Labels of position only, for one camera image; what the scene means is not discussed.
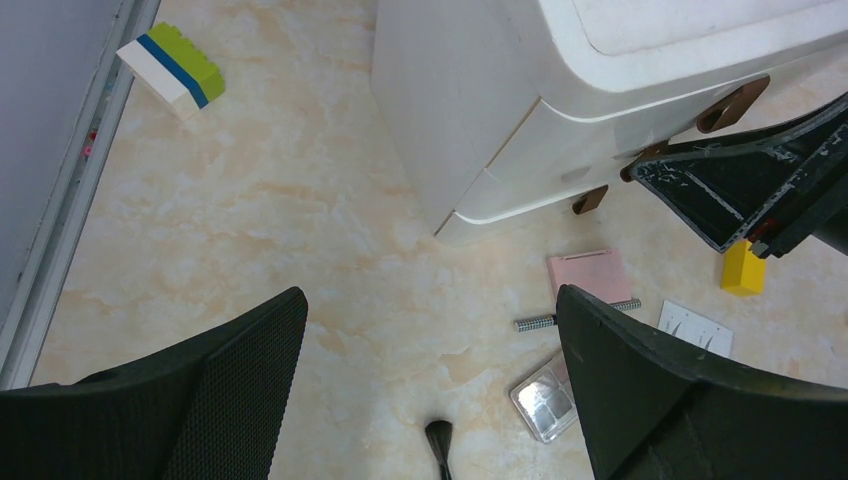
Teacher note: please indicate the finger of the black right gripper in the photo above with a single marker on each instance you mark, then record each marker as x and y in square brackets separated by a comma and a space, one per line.
[774, 186]

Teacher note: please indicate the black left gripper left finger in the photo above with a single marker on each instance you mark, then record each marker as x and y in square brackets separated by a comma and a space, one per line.
[208, 407]

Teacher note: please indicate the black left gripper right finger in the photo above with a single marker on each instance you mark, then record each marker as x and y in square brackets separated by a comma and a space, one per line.
[652, 406]

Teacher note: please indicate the brown eyeshadow palette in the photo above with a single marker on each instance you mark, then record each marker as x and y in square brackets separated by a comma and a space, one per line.
[545, 400]

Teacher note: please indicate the pink compact case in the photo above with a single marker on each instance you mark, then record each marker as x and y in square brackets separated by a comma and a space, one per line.
[600, 273]

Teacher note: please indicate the white plastic drawer organizer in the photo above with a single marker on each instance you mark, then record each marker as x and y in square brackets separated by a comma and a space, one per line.
[504, 110]

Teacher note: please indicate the black makeup brush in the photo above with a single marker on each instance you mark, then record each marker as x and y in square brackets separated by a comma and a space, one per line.
[439, 436]

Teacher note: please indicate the yellow rectangular toy block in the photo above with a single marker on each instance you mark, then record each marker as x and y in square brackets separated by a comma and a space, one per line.
[743, 274]

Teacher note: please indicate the white false eyelash card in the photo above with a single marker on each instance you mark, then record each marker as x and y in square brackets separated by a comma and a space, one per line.
[695, 329]

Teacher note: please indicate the silver eyeliner pencil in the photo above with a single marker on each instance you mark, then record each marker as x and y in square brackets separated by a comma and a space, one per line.
[540, 322]

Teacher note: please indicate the green blue white toy block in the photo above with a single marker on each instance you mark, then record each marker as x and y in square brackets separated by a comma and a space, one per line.
[174, 69]

